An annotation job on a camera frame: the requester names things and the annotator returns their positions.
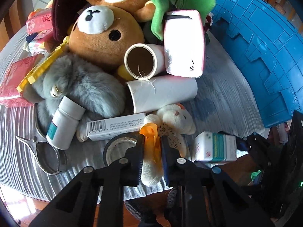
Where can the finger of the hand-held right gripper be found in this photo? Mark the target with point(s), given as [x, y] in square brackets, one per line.
[255, 146]

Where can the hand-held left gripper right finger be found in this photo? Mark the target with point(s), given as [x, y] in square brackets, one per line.
[165, 163]

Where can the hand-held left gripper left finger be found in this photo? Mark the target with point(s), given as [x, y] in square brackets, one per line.
[139, 170]

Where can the black tape roll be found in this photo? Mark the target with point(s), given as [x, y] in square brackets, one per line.
[113, 141]

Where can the white box with teal label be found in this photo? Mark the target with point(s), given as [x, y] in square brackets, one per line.
[214, 147]

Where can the small white plush toy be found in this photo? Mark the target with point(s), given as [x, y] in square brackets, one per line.
[175, 118]

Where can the white barcode box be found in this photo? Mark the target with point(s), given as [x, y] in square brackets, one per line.
[118, 126]

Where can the blue plastic container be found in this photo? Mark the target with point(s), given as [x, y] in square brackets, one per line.
[260, 52]

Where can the short cardboard tube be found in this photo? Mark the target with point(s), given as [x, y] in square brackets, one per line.
[156, 59]

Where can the large pink tissue pack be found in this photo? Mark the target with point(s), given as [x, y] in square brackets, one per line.
[11, 82]

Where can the grey striped tablecloth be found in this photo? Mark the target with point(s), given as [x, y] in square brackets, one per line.
[224, 94]

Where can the long white cardboard tube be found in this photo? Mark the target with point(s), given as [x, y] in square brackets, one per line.
[165, 94]

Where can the white plastic bottle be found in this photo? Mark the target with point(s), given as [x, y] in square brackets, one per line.
[62, 125]

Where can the grey furry plush toy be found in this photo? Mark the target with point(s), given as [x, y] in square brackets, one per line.
[82, 82]

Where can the pink white plush block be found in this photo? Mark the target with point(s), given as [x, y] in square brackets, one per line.
[184, 45]

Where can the brown bear plush toy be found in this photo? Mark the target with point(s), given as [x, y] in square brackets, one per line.
[94, 42]

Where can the yellow toothed plastic toy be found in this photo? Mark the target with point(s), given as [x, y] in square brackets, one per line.
[37, 72]

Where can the pink and white packet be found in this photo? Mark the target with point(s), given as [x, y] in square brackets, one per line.
[40, 41]

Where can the dark maroon hat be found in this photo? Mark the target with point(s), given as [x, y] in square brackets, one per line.
[64, 11]

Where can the pink printed tissue pack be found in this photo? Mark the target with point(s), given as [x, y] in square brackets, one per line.
[39, 21]

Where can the wooden chair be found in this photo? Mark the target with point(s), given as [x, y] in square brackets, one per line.
[11, 23]

